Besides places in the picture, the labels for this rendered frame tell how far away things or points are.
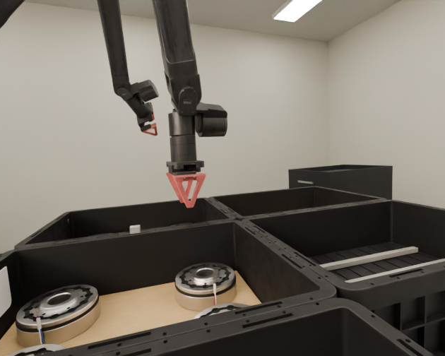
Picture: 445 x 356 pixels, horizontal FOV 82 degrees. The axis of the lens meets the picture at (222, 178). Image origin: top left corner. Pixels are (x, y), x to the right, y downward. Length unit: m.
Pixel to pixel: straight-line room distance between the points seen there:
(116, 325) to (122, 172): 3.05
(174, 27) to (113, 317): 0.47
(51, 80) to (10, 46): 0.48
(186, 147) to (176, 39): 0.20
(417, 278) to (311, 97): 4.33
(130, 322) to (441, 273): 0.40
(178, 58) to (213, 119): 0.15
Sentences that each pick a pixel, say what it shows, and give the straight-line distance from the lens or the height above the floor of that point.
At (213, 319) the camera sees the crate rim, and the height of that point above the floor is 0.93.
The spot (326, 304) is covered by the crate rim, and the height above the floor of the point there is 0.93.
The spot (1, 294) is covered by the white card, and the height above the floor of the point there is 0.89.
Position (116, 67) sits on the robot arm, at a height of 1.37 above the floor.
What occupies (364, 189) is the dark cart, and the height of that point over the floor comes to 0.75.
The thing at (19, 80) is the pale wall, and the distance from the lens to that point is 3.67.
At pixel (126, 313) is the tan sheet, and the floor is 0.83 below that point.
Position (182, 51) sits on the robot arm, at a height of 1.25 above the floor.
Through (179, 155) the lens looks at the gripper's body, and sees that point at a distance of 0.55.
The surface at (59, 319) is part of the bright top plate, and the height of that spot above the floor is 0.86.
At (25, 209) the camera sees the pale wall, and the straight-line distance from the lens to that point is 3.63.
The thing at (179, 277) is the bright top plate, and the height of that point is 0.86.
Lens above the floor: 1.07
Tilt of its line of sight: 6 degrees down
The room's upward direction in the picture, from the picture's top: 3 degrees counter-clockwise
